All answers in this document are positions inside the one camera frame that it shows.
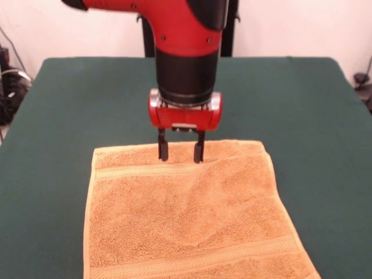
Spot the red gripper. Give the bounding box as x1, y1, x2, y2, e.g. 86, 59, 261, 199
147, 88, 224, 164

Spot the tan terry towel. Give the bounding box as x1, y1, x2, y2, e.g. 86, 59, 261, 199
83, 139, 322, 279

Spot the dark green table cloth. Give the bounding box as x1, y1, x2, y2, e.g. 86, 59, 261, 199
0, 56, 372, 279

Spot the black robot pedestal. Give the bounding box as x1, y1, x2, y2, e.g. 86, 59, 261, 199
135, 0, 242, 58

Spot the white cable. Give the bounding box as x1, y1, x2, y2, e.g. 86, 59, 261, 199
0, 67, 33, 87

